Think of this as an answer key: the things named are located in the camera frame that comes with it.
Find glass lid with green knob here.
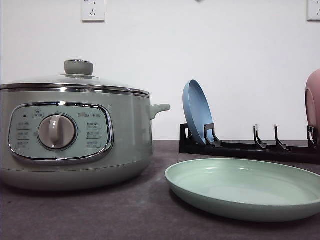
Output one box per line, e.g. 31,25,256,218
0,59,151,96

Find green plate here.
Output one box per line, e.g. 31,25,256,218
165,158,320,222

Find blue plate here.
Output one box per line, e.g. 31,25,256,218
182,79,214,144

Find green electric steamer pot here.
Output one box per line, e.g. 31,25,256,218
0,83,171,191

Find black plate rack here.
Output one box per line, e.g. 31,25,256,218
179,123,320,164

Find pink plate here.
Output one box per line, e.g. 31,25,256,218
305,69,320,146

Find grey table mat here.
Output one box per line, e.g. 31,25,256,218
0,140,320,240

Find white wall socket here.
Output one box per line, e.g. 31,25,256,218
307,0,320,23
81,0,105,24

